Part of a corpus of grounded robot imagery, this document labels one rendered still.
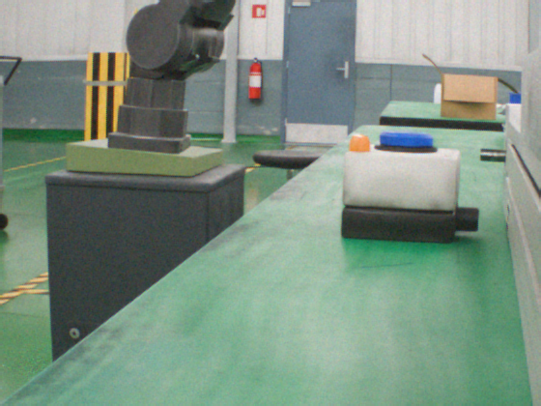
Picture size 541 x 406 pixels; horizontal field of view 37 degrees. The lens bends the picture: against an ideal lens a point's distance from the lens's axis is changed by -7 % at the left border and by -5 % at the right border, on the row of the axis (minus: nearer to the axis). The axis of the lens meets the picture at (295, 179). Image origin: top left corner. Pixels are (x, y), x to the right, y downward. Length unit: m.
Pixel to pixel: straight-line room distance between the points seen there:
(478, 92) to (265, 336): 2.60
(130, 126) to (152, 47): 0.10
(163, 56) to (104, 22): 6.17
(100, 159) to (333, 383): 0.69
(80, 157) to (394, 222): 0.48
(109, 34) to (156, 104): 6.12
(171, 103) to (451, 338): 0.67
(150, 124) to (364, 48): 10.84
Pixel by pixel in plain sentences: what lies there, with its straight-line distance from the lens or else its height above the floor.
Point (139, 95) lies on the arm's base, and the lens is 0.99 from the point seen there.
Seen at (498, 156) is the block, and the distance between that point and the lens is 0.78.
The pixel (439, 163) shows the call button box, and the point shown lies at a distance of 0.59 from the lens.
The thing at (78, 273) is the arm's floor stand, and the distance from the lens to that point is 0.97.
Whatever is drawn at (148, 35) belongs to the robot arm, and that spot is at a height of 0.94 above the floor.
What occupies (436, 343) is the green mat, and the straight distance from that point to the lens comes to 0.36.
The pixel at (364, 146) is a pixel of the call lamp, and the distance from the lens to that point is 0.59.
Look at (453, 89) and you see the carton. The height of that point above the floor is 0.88.
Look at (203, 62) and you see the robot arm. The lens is 1.00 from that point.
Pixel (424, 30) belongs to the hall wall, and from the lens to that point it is 11.78.
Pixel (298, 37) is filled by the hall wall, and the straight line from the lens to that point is 11.86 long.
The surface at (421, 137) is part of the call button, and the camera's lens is 0.61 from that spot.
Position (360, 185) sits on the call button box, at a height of 0.82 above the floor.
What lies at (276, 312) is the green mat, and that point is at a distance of 0.40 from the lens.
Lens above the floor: 0.89
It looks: 7 degrees down
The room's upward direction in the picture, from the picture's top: 2 degrees clockwise
